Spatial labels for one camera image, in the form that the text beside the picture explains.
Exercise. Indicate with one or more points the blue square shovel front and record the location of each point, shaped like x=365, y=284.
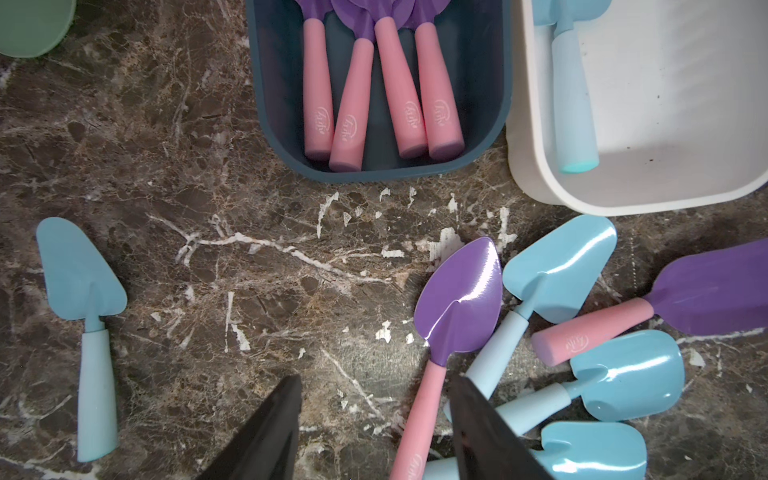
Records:
x=569, y=450

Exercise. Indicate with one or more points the purple pointed shovel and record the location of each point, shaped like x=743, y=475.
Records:
x=456, y=313
x=442, y=123

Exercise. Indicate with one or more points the dark teal storage box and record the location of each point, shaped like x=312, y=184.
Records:
x=475, y=37

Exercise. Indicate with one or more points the purple square shovel middle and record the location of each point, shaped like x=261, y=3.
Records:
x=712, y=293

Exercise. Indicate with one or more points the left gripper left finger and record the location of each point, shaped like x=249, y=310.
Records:
x=266, y=445

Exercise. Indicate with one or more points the green pen holder cup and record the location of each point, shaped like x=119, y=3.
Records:
x=32, y=28

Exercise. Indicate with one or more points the purple square shovel pink handle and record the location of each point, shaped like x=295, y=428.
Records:
x=317, y=92

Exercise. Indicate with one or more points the blue pointed shovel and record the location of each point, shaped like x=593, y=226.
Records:
x=551, y=278
x=575, y=135

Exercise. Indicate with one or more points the white storage box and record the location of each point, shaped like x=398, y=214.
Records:
x=679, y=100

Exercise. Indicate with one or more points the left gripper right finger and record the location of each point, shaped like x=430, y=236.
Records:
x=485, y=447

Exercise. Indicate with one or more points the blue round shovel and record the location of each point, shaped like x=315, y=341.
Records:
x=629, y=377

